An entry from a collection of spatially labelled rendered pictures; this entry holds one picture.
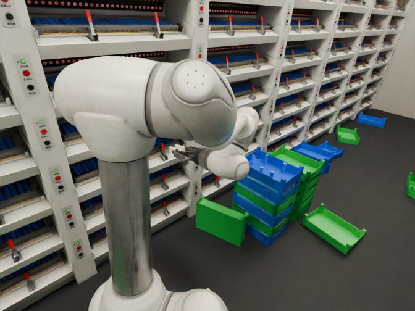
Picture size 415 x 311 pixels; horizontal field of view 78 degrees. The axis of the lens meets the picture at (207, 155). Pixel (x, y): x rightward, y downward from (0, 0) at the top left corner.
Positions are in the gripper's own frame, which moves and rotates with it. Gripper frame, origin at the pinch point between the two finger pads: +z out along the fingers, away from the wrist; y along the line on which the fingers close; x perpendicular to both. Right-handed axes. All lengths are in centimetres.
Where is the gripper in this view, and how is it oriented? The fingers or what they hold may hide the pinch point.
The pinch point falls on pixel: (176, 149)
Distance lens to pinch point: 122.2
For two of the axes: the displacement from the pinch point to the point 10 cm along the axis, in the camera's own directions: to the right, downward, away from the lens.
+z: -6.7, -2.0, 7.1
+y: 7.3, -3.1, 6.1
